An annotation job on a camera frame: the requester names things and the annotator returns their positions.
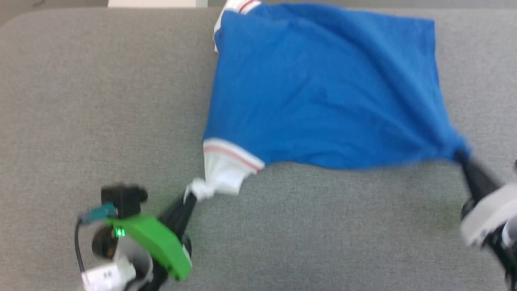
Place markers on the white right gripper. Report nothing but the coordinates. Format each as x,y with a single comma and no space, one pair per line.
488,214

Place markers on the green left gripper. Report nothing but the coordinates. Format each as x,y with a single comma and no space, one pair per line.
157,242

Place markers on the blue and white shirt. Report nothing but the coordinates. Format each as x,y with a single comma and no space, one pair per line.
323,93

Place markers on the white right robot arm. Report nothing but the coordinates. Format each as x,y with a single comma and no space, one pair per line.
507,250

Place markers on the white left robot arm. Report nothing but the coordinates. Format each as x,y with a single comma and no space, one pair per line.
121,270

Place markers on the white box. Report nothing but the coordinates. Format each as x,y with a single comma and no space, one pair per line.
157,3

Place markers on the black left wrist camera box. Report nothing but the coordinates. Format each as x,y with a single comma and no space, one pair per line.
123,200

